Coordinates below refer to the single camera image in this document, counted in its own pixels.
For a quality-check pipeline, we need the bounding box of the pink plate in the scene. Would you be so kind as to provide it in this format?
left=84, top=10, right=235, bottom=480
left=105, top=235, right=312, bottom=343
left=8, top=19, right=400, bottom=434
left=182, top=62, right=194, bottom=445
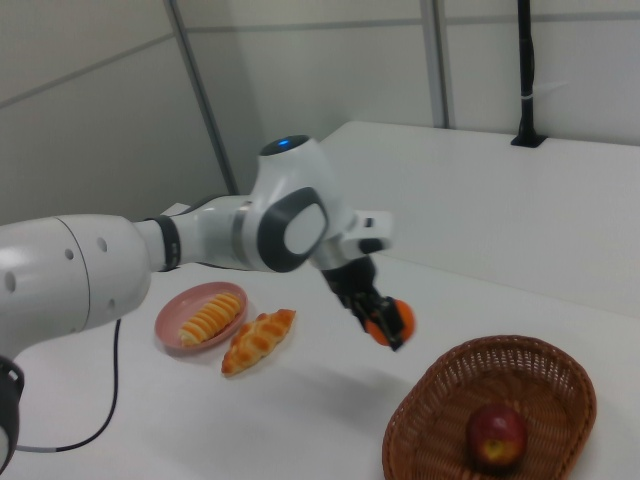
left=153, top=281, right=249, bottom=357

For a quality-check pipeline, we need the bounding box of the toy orange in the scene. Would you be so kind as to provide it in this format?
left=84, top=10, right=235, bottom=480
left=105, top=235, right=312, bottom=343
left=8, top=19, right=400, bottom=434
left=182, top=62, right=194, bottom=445
left=363, top=298, right=417, bottom=347

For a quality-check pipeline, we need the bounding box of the striped toy bread roll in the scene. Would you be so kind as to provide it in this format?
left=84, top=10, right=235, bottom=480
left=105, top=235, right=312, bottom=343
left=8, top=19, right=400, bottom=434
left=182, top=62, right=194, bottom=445
left=178, top=292, right=242, bottom=347

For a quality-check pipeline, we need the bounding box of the black pole with base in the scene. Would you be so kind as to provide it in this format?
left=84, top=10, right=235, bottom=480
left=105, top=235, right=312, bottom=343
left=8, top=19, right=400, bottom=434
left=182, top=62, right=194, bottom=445
left=509, top=0, right=549, bottom=149

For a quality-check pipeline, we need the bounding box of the brown woven basket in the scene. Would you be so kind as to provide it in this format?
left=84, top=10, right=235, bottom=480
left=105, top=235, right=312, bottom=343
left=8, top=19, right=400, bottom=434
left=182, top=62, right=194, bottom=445
left=382, top=334, right=599, bottom=480

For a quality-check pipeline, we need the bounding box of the red toy apple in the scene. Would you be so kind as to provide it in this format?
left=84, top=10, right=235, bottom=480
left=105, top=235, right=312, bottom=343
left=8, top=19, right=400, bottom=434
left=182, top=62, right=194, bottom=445
left=467, top=403, right=529, bottom=469

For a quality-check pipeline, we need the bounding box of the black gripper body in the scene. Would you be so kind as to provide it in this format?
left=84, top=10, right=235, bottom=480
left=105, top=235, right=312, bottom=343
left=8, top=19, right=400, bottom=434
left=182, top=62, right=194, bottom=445
left=322, top=253, right=382, bottom=307

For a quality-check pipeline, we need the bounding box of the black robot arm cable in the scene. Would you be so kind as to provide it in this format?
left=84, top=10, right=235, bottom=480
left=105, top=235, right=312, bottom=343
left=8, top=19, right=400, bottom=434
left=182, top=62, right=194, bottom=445
left=17, top=317, right=124, bottom=454

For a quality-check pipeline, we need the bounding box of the grey partition post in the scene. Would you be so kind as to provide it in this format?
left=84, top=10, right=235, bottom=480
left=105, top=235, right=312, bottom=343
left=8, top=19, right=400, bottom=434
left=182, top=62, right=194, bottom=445
left=424, top=0, right=450, bottom=129
left=163, top=0, right=240, bottom=197

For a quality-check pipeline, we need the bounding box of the braided toy bread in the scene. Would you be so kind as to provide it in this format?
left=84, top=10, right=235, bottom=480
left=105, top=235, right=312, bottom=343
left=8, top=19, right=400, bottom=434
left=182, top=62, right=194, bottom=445
left=221, top=308, right=297, bottom=376

